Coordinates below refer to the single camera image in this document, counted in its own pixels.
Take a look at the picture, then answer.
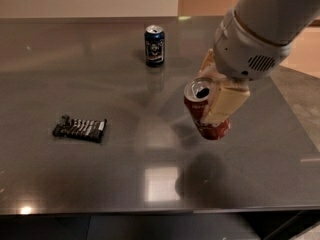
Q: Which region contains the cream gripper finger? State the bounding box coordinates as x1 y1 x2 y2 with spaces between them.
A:
201 78 250 124
197 48 219 80

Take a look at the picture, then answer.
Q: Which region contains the red coke can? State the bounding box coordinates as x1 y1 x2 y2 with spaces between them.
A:
184 77 230 140

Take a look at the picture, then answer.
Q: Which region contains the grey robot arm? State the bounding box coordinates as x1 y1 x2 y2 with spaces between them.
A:
199 0 320 124

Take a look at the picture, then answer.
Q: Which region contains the blue soda can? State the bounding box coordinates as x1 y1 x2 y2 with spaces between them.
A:
144 25 165 67

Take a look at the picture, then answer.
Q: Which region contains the black snack bar wrapper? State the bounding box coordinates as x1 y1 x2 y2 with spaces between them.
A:
52 115 107 143

